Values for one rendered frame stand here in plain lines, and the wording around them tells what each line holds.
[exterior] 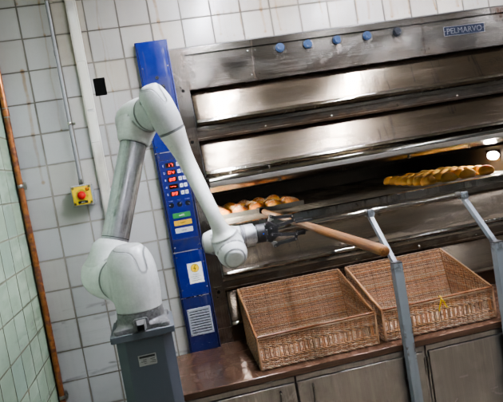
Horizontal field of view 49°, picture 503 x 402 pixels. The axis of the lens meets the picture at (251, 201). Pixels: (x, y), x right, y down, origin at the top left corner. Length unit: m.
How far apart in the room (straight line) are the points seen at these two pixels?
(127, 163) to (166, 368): 0.75
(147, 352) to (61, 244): 1.13
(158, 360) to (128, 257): 0.35
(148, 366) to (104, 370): 1.10
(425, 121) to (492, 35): 0.63
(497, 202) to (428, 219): 0.43
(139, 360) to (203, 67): 1.57
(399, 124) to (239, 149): 0.89
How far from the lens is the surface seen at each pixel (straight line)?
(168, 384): 1.90
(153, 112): 2.00
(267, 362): 2.48
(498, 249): 2.66
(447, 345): 2.69
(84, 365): 2.96
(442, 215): 3.19
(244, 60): 2.91
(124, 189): 2.06
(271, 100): 2.87
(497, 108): 3.38
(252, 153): 2.83
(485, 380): 2.83
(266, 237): 2.14
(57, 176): 2.83
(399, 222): 3.09
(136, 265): 1.83
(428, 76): 3.18
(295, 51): 2.97
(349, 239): 1.66
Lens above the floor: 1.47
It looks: 4 degrees down
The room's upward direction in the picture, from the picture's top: 10 degrees counter-clockwise
